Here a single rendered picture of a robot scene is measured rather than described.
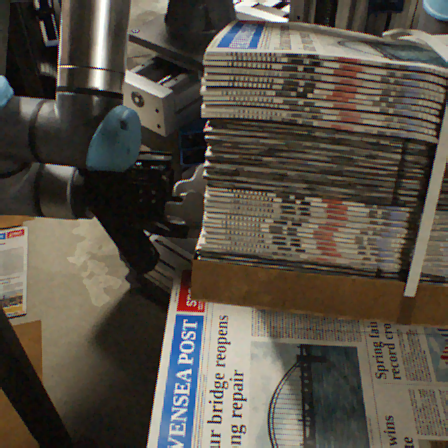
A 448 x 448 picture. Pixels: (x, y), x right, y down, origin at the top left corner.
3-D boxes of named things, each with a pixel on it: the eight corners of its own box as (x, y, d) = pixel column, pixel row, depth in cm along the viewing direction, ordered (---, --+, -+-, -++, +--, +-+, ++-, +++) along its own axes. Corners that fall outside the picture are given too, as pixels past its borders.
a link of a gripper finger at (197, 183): (244, 164, 71) (177, 170, 68) (241, 204, 73) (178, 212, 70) (235, 157, 73) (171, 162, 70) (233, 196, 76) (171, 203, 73)
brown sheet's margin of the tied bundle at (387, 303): (381, 205, 72) (386, 176, 70) (436, 327, 46) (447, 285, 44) (337, 202, 72) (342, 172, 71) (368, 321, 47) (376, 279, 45)
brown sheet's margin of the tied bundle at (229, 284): (335, 201, 73) (340, 172, 71) (364, 322, 47) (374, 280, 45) (220, 189, 73) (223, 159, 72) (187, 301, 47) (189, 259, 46)
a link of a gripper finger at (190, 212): (223, 204, 59) (158, 185, 63) (221, 250, 61) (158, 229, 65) (237, 195, 61) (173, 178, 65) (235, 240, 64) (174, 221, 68)
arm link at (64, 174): (43, 227, 67) (66, 203, 75) (77, 230, 67) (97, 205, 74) (35, 172, 64) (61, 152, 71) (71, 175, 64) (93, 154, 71)
